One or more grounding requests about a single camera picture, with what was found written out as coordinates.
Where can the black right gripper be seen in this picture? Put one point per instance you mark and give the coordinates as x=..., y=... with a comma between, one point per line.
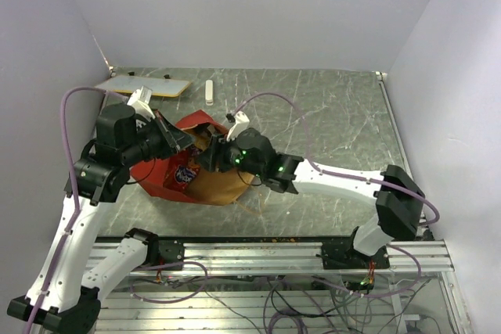
x=209, y=159

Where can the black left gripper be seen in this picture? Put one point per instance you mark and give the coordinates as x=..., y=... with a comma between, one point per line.
x=182, y=139

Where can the red brown paper bag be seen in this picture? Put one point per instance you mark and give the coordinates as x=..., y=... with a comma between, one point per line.
x=208, y=188

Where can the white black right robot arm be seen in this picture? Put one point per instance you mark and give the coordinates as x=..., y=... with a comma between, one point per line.
x=395, y=197

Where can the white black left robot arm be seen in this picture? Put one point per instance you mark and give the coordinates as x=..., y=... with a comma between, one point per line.
x=66, y=298

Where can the red snack packet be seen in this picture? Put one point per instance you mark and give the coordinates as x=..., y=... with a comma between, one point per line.
x=181, y=170

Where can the white marker pen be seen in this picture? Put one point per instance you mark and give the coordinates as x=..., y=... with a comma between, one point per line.
x=209, y=92

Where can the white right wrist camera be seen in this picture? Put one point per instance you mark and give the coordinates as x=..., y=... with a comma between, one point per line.
x=240, y=123

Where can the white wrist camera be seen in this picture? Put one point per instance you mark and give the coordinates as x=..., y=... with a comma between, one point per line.
x=240, y=123
x=139, y=101

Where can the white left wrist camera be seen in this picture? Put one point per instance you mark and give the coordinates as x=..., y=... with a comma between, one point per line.
x=139, y=101

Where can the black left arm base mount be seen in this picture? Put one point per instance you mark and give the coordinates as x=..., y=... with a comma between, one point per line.
x=167, y=252

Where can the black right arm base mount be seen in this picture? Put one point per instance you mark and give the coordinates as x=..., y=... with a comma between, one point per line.
x=336, y=253

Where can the aluminium frame rail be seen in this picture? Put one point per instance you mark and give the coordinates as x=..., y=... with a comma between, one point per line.
x=282, y=258

